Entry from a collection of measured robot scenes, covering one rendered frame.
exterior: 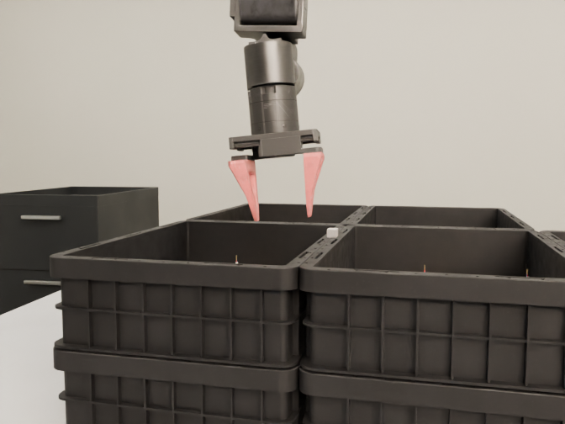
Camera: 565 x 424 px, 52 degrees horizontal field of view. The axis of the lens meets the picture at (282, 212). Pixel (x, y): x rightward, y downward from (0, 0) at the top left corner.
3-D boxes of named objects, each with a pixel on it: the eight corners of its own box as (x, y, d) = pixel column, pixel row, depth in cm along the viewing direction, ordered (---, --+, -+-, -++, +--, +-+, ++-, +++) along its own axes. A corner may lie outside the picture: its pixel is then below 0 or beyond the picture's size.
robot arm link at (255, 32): (229, -19, 67) (304, -19, 65) (252, 9, 78) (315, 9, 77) (225, 87, 68) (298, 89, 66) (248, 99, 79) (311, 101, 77)
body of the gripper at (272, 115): (240, 156, 73) (234, 96, 72) (321, 147, 71) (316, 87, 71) (229, 153, 66) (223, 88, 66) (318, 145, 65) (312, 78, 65)
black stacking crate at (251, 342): (293, 380, 61) (293, 273, 60) (48, 357, 68) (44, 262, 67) (345, 294, 100) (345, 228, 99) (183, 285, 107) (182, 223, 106)
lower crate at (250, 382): (294, 480, 62) (295, 372, 61) (50, 447, 69) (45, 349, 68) (345, 356, 101) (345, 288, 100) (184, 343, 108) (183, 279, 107)
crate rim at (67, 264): (295, 291, 60) (295, 268, 60) (42, 277, 67) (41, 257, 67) (346, 238, 99) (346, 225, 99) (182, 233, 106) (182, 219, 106)
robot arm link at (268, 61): (237, 34, 66) (287, 28, 65) (250, 47, 73) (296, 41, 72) (243, 96, 66) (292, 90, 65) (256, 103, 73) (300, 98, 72)
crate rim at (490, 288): (615, 310, 53) (617, 283, 53) (295, 291, 60) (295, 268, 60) (535, 245, 92) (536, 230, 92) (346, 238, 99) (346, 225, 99)
